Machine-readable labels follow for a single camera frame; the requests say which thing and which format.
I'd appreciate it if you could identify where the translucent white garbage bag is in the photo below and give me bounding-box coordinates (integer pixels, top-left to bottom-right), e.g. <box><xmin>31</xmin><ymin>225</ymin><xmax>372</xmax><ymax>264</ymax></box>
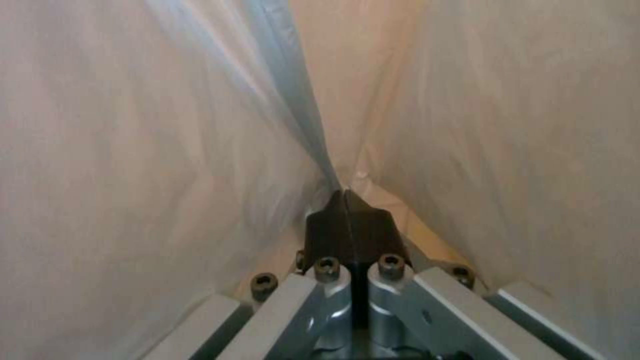
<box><xmin>0</xmin><ymin>0</ymin><xmax>640</xmax><ymax>360</ymax></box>

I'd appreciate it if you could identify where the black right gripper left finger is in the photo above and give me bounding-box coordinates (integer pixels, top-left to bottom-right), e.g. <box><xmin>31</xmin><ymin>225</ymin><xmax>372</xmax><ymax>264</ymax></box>
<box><xmin>187</xmin><ymin>190</ymin><xmax>362</xmax><ymax>360</ymax></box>

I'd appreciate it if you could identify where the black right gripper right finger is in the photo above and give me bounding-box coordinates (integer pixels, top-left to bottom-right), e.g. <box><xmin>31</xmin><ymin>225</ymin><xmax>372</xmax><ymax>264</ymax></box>
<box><xmin>346</xmin><ymin>190</ymin><xmax>609</xmax><ymax>360</ymax></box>

